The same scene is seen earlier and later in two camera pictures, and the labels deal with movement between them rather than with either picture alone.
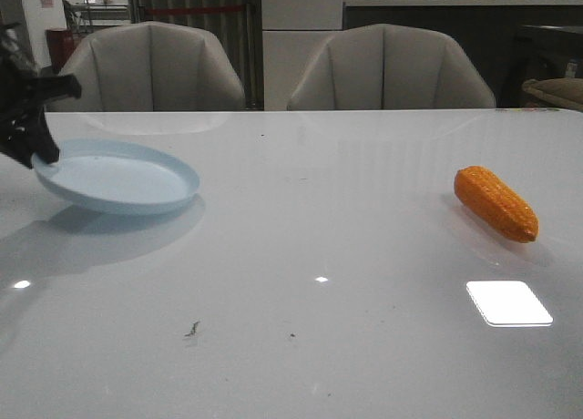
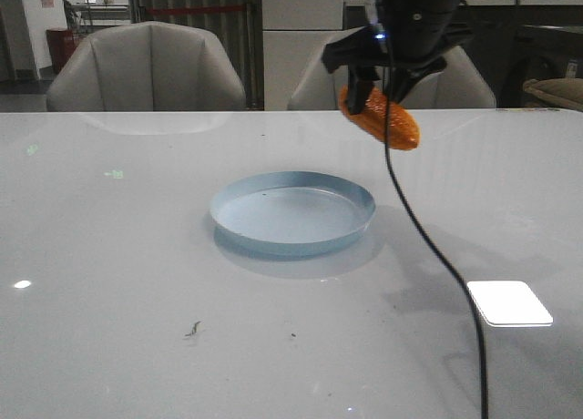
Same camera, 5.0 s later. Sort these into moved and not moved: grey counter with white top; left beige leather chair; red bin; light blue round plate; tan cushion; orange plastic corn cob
Moved: orange plastic corn cob; light blue round plate
Not moved: grey counter with white top; tan cushion; red bin; left beige leather chair
